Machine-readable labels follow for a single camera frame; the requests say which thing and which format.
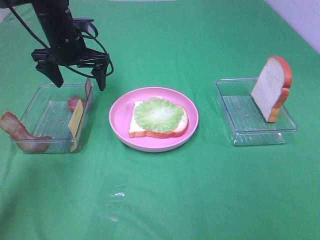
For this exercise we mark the toy yellow cheese slice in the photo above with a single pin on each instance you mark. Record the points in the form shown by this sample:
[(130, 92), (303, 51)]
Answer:
[(74, 125)]

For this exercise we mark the toy bacon strip front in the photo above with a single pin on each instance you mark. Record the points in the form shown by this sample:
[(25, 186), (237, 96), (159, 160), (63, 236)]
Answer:
[(30, 143)]

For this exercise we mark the toy bread slice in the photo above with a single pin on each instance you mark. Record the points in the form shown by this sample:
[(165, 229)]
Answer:
[(272, 87), (136, 128)]

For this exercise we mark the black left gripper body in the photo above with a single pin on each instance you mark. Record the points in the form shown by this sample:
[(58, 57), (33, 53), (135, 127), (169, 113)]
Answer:
[(67, 46)]

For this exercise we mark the toy lettuce leaf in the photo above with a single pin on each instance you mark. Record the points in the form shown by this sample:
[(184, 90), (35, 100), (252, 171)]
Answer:
[(158, 115)]

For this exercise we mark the toy bread slice upright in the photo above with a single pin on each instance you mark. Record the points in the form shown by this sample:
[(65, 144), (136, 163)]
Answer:
[(272, 87)]

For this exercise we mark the pink round plate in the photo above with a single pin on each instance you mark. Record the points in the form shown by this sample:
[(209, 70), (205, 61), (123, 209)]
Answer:
[(154, 119)]

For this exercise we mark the clear plastic film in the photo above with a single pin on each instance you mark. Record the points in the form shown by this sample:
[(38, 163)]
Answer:
[(111, 196)]

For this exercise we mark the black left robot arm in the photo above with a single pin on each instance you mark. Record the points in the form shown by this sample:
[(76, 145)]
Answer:
[(48, 9)]

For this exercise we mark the toy bacon strip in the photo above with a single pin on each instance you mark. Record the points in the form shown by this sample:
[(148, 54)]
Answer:
[(30, 143), (73, 101)]

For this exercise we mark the clear bread container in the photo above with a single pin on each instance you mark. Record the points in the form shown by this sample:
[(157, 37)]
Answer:
[(244, 121)]

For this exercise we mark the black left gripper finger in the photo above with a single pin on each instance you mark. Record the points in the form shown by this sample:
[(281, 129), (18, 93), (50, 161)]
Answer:
[(51, 71), (100, 75)]

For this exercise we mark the clear fillings container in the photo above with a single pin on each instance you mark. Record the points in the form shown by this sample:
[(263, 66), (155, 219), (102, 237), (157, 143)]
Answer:
[(48, 114)]

